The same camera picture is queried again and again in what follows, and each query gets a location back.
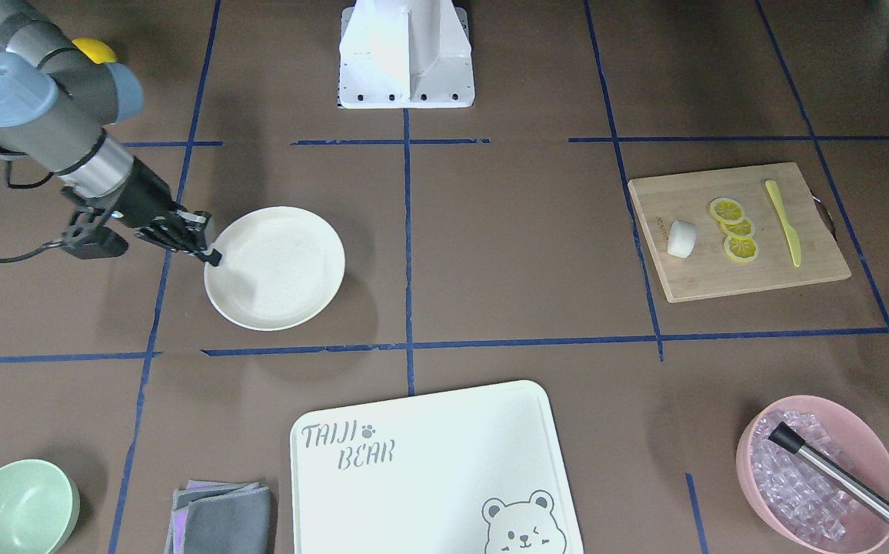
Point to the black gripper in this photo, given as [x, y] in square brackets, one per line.
[142, 198]

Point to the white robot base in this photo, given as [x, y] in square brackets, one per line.
[405, 54]

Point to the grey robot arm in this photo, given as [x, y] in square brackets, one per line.
[56, 105]

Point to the white round plate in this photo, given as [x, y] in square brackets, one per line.
[280, 266]

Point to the purple folded cloth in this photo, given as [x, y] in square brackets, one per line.
[195, 490]

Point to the grey folded cloth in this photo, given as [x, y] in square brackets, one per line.
[233, 523]

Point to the green bowl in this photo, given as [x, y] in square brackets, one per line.
[39, 507]

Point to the white bear cutting board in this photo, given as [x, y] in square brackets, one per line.
[477, 470]

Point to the bamboo cutting board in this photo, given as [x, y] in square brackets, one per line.
[708, 273]

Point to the top lemon slice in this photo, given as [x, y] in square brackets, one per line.
[726, 211]

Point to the lemon slice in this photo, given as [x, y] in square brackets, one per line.
[741, 251]
[740, 230]
[726, 211]

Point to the middle lemon slice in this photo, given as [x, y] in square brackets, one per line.
[740, 230]

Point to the bottom lemon slice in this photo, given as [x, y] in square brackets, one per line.
[741, 251]

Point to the yellow plastic knife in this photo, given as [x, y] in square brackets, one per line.
[790, 233]

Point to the clear ice cubes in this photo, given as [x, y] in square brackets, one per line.
[808, 504]

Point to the pink plastic bowl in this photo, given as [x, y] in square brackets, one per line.
[863, 455]

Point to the metal rod black tip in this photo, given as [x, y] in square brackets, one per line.
[786, 438]

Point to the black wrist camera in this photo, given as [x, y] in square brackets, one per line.
[87, 236]

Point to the metal cutting board handle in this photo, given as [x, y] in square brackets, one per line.
[825, 216]

